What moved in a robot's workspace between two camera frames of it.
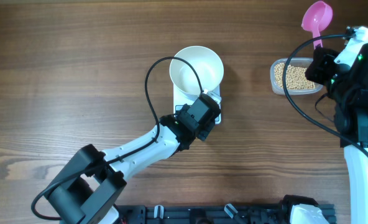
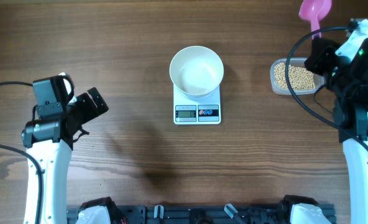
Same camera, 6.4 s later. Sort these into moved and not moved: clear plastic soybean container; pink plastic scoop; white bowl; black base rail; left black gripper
Moved: left black gripper; pink plastic scoop
Not moved: clear plastic soybean container; white bowl; black base rail
